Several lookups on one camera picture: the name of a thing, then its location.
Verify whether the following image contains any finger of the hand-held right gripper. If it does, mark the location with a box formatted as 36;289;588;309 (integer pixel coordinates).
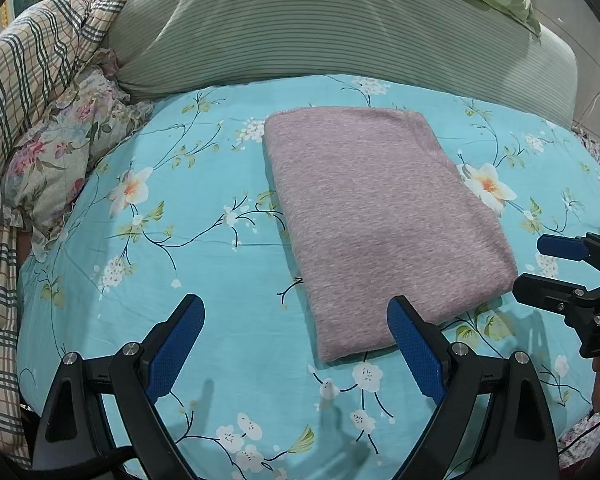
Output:
536;232;600;278
512;273;591;318

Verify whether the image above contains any floral ruffled pillow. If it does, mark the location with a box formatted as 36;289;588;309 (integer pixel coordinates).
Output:
0;50;156;261

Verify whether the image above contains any blue floral bedsheet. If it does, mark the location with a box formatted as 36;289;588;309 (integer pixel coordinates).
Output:
17;74;600;480

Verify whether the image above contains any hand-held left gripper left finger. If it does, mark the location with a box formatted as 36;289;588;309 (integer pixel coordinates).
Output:
30;294;206;480

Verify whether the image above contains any green striped pillow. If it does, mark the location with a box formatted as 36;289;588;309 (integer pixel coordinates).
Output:
102;0;578;128

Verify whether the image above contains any pink knit garment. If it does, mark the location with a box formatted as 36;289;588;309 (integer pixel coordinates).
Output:
262;106;518;365

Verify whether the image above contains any plaid quilt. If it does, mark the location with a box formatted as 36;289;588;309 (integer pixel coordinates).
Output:
0;0;156;466

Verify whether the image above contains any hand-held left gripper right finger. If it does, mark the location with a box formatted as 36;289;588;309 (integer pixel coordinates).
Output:
386;296;561;480

